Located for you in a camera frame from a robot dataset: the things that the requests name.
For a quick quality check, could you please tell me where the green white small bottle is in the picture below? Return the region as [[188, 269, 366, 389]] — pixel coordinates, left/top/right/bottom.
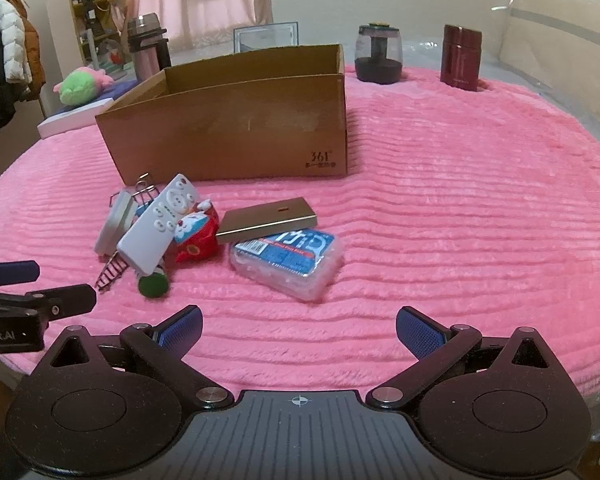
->
[[136, 263, 170, 299]]

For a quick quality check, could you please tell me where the white remote control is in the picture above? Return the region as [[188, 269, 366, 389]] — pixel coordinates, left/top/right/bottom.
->
[[117, 174, 199, 276]]

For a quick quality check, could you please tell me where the white square night light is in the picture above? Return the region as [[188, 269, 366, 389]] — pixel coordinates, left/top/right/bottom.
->
[[94, 191, 137, 257]]

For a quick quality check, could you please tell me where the red blue Doraemon toy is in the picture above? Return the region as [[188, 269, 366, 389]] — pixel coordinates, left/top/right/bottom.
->
[[174, 200, 220, 263]]

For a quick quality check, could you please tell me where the blue binder clip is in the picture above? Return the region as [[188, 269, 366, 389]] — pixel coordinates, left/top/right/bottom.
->
[[109, 172, 160, 218]]

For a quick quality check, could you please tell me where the gold router box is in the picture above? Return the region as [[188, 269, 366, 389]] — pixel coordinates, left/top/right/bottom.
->
[[216, 197, 317, 244]]

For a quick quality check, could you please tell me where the blue tissue pack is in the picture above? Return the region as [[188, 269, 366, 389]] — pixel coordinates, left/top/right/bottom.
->
[[230, 229, 343, 302]]

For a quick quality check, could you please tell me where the pink fluffy blanket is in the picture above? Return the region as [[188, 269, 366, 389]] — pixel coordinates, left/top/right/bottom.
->
[[0, 66, 600, 401]]

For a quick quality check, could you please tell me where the white flat box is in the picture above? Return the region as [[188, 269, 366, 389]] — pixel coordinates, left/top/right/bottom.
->
[[38, 99, 114, 139]]

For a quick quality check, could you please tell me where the white puffer jacket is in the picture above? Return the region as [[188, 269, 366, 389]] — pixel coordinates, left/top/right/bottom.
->
[[0, 0, 32, 84]]

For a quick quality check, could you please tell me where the green pink plush toy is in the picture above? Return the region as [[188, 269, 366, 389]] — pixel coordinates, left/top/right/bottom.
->
[[53, 66, 114, 106]]

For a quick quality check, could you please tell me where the purple book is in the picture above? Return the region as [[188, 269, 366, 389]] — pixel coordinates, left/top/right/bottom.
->
[[96, 79, 140, 101]]

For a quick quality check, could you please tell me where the brown jacket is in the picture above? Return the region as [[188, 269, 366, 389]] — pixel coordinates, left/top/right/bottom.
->
[[6, 0, 46, 101]]

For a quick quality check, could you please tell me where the wooden bookshelf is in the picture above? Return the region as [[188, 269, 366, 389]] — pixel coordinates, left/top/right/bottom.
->
[[70, 0, 120, 64]]

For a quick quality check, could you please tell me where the brown cardboard box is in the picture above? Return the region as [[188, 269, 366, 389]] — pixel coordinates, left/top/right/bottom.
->
[[96, 44, 348, 184]]

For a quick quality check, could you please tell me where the dark red thermos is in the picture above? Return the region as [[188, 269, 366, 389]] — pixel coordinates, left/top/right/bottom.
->
[[440, 24, 482, 91]]

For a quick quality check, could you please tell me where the glass jar dark base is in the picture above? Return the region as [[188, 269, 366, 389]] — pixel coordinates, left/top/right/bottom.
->
[[354, 23, 403, 84]]

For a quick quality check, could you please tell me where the sand picture frame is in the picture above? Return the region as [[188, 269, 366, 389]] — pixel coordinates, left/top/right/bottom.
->
[[233, 22, 300, 53]]

